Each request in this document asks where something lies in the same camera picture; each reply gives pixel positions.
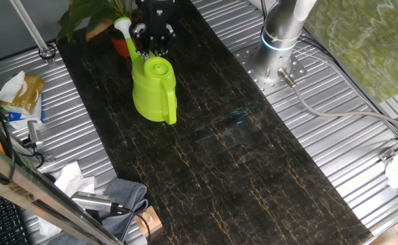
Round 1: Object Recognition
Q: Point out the orange flower pot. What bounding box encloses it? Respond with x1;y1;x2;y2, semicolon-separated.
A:
110;29;139;58

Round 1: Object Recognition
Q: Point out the metal frame bar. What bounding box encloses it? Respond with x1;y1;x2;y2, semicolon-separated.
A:
0;135;123;245

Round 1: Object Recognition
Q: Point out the black camera cable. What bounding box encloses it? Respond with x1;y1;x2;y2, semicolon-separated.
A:
110;203;152;245

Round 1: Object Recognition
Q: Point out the yellow tissue packet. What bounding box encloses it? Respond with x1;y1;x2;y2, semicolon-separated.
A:
1;73;46;115

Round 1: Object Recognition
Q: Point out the grey base cable with connector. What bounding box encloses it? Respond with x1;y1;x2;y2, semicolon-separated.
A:
277;67;398;135

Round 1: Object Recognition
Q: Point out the white tissue sheet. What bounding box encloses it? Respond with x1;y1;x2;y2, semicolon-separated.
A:
0;70;27;103

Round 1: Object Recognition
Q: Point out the lime green watering can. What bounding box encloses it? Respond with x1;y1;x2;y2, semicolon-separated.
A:
113;16;178;126

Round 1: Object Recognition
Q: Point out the grey towel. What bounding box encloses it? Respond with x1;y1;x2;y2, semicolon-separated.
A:
47;177;150;245

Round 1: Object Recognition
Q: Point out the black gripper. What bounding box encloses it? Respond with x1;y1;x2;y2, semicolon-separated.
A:
132;0;178;59

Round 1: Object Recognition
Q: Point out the small silver camera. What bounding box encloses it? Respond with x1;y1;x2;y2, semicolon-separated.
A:
27;120;44;149

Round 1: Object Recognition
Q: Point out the silver tripod pole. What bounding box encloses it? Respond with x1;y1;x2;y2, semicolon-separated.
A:
10;0;57;66

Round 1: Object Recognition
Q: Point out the blue white package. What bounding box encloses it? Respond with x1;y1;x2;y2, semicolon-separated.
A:
1;95;45;131

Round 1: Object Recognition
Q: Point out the anthurium plant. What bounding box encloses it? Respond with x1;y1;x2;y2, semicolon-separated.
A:
56;0;142;44

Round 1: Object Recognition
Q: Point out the crumpled white tissue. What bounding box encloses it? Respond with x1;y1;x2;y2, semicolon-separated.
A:
37;215;62;238

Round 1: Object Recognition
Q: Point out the wooden block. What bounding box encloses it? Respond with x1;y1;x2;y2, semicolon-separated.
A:
133;205;164;238

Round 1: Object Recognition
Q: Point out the white tissue paper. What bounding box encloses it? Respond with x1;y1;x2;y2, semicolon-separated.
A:
53;161;98;199

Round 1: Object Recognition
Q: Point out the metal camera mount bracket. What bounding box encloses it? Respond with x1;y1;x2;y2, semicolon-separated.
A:
10;134;55;163

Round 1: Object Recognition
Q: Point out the silver vented camera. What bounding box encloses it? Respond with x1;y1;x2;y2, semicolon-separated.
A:
71;191;115;214

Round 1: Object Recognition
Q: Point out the black base cable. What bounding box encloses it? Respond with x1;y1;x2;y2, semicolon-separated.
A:
299;26;398;139

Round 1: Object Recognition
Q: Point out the black marble pattern mat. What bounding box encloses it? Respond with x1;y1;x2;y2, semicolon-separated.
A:
56;0;374;245

